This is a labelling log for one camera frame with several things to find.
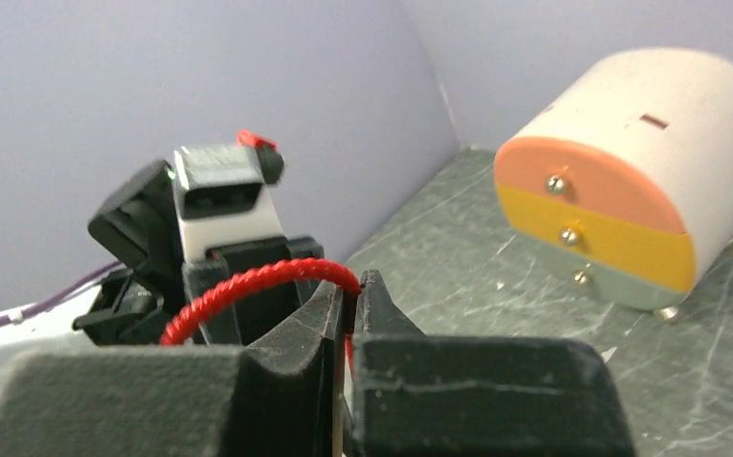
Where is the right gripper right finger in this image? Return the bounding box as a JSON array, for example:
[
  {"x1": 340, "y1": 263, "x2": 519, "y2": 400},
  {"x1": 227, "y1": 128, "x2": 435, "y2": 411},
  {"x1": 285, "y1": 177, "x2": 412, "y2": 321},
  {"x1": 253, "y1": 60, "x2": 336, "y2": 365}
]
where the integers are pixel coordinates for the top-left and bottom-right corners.
[{"x1": 347, "y1": 269, "x2": 636, "y2": 456}]

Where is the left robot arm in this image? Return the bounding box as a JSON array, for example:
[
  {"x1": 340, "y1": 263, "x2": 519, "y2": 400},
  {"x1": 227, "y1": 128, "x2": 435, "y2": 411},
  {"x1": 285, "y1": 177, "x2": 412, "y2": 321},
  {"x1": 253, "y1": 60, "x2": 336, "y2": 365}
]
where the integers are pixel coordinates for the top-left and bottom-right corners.
[{"x1": 0, "y1": 146, "x2": 324, "y2": 368}]

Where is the beige drawer cabinet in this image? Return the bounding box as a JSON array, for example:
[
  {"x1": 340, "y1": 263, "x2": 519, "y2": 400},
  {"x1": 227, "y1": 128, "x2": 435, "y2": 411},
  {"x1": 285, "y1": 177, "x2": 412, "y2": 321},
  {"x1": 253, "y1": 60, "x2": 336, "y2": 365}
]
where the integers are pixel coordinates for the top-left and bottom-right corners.
[{"x1": 494, "y1": 47, "x2": 733, "y2": 321}]

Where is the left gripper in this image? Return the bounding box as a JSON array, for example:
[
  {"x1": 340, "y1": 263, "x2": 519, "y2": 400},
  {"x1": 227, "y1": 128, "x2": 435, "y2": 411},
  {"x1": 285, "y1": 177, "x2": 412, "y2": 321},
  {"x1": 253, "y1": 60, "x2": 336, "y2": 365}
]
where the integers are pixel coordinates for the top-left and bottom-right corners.
[{"x1": 182, "y1": 236, "x2": 325, "y2": 346}]

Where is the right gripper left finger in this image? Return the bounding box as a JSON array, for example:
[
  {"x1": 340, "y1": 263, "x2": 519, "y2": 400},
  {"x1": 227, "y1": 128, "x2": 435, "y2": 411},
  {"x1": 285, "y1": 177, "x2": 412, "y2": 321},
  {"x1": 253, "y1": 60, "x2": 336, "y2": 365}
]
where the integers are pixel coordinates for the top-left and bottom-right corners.
[{"x1": 0, "y1": 283, "x2": 344, "y2": 456}]

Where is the red cable lock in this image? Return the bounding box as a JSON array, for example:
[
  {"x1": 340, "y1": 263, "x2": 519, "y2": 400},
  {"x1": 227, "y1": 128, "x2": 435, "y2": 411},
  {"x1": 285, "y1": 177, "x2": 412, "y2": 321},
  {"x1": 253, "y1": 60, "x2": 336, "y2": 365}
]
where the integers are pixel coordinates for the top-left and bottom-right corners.
[{"x1": 159, "y1": 258, "x2": 361, "y2": 347}]

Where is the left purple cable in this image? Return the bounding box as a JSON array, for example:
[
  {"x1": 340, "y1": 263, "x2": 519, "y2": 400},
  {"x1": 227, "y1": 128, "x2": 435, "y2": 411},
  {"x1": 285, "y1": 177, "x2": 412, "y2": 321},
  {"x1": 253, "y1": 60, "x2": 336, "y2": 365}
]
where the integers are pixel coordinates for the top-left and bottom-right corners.
[{"x1": 0, "y1": 259, "x2": 122, "y2": 339}]

